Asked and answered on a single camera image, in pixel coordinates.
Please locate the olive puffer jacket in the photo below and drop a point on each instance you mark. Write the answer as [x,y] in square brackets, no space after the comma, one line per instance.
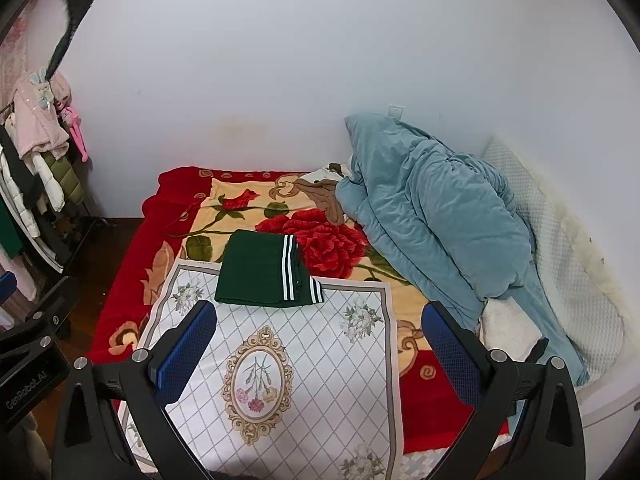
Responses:
[65,180]

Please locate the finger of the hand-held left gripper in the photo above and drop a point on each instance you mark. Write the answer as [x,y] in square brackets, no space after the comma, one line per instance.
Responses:
[5,287]
[50,310]

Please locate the white puffer jacket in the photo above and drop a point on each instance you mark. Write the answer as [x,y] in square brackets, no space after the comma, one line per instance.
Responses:
[22,195]

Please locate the green hanging garment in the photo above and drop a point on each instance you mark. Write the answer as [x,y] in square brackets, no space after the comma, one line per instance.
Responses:
[10,230]

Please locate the blue quilt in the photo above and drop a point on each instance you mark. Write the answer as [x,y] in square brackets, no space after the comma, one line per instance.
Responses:
[440,220]

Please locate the white diamond-patterned mat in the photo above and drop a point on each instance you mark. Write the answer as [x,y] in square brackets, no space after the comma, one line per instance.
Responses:
[310,350]

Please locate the white fluffy towel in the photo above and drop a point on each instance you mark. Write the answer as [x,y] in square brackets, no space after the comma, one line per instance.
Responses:
[510,325]

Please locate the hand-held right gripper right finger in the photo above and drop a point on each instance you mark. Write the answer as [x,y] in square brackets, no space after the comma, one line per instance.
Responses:
[450,355]

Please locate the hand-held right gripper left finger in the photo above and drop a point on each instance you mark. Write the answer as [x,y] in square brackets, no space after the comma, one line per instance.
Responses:
[185,345]

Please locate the black hanging cloth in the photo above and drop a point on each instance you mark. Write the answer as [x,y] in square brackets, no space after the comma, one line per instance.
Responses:
[80,0]

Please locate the white and brown cloth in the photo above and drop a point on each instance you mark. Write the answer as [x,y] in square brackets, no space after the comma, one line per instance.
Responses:
[325,172]

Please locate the pink toy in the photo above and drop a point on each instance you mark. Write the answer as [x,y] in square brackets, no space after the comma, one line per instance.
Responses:
[75,130]

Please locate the pink fuzzy garment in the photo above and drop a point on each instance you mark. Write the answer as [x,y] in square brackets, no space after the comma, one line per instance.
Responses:
[37,115]

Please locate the red floral blanket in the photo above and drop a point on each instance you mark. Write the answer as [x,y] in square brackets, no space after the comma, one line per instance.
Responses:
[165,195]

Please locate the white wall outlet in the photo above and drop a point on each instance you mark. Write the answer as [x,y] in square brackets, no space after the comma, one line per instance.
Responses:
[397,111]

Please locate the white textured pillow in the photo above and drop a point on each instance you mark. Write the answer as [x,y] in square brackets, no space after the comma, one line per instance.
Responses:
[560,240]

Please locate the green varsity jacket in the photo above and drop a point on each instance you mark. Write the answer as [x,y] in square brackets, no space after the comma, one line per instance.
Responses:
[255,270]

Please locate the black clothes rack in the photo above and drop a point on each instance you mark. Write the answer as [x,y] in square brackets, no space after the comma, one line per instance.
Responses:
[65,240]

